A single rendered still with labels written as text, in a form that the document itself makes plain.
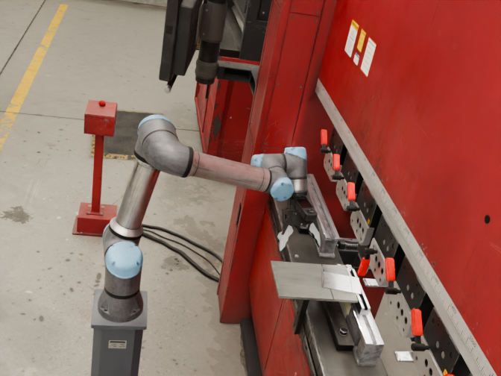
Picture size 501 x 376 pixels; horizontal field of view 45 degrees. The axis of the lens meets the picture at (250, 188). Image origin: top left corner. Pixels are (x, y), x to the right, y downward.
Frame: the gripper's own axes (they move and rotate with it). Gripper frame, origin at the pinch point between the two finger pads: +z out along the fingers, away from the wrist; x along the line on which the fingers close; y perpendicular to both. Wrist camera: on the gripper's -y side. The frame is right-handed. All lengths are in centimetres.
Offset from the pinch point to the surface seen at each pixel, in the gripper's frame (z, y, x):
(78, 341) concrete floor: 54, 112, 65
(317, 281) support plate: 9.1, -10.8, -0.4
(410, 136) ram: -37, -50, -9
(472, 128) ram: -38, -80, -3
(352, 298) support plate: 13.8, -18.9, -8.4
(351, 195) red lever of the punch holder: -19.2, -18.8, -9.1
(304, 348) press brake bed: 31.8, -7.2, 3.4
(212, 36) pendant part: -92, 97, -4
